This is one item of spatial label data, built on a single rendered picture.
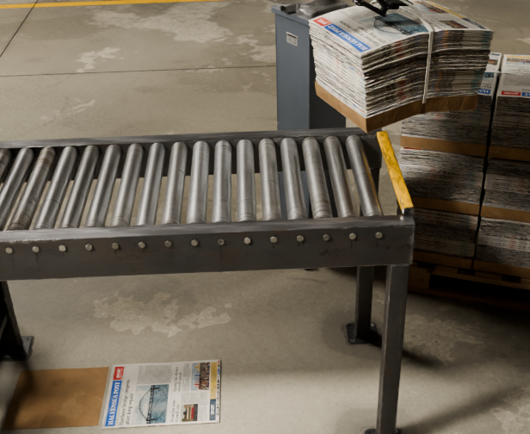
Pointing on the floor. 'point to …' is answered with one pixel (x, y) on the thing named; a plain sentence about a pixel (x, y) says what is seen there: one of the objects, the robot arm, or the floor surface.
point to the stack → (516, 249)
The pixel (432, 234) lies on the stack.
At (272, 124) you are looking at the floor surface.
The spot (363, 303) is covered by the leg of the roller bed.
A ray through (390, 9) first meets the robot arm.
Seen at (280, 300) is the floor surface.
